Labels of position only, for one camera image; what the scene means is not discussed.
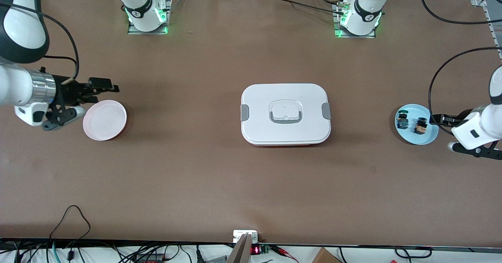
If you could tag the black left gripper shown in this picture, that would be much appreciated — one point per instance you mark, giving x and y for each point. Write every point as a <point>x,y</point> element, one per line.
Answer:
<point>446,119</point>

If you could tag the brown cardboard box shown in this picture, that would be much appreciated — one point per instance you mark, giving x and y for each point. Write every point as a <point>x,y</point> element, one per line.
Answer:
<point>325,256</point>

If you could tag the orange push-button switch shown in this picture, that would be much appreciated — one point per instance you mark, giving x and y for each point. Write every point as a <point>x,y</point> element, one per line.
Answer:
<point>421,126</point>

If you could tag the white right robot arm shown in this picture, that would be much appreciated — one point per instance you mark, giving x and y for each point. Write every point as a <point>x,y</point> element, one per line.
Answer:
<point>15,86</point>

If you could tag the white lunch box grey clips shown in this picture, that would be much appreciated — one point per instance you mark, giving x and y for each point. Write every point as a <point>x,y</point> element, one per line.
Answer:
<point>286,131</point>

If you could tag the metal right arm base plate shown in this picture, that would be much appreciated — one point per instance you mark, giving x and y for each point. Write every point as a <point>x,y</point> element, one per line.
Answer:
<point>135,31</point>

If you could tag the pink round plate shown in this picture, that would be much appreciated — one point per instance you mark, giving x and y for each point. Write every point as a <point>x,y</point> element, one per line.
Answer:
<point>104,120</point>

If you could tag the aluminium frame profile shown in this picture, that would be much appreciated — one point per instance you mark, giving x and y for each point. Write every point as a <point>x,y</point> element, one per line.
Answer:
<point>488,20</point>

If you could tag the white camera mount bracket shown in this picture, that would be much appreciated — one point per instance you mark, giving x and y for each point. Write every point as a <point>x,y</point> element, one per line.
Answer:
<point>239,234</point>

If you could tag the red and black clip leads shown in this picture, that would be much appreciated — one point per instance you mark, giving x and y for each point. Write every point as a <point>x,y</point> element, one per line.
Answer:
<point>284,252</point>

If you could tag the red digit display board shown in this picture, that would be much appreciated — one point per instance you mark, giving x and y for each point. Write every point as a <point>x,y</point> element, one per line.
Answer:
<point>255,250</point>

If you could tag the light blue round plate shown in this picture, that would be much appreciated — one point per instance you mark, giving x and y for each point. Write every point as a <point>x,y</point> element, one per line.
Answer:
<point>425,138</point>

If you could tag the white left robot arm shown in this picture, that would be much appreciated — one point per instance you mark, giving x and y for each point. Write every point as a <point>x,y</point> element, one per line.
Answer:
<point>490,122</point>

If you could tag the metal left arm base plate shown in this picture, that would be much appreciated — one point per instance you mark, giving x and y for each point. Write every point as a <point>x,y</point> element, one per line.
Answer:
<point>340,35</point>

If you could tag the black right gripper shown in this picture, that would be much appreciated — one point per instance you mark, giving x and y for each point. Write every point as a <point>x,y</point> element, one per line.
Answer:
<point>66,91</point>

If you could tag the green push-button switch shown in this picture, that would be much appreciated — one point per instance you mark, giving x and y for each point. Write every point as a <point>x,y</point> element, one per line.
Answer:
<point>402,120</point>

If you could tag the grey slanted metal post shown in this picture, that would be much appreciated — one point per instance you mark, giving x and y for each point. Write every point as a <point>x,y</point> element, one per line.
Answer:
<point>240,251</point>

